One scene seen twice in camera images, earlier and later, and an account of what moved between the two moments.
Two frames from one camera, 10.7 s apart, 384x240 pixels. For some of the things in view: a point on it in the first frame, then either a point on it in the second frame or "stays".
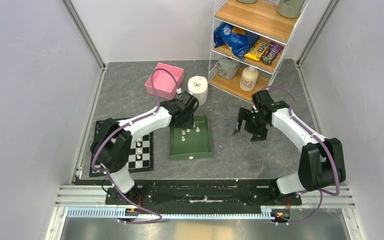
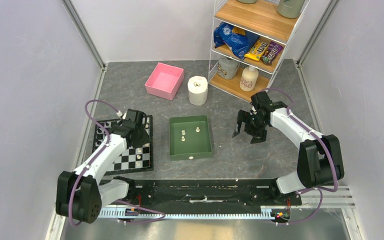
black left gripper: (189, 124) to (145, 139)
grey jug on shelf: (227, 67) stays
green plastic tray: (191, 143) stays
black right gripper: (259, 134) stays
